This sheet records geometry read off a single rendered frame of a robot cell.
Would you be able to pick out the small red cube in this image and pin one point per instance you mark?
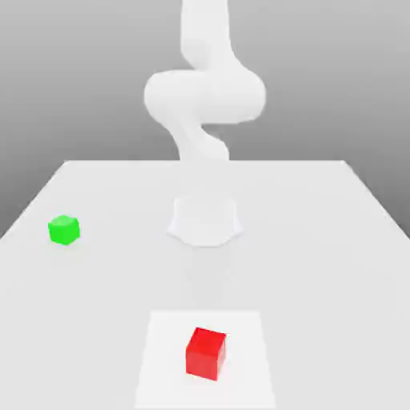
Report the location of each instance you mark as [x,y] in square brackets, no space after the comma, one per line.
[205,354]

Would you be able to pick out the small green cube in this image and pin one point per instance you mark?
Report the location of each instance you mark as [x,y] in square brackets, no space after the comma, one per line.
[63,230]

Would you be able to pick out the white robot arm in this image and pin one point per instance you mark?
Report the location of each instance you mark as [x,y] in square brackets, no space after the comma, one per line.
[205,96]

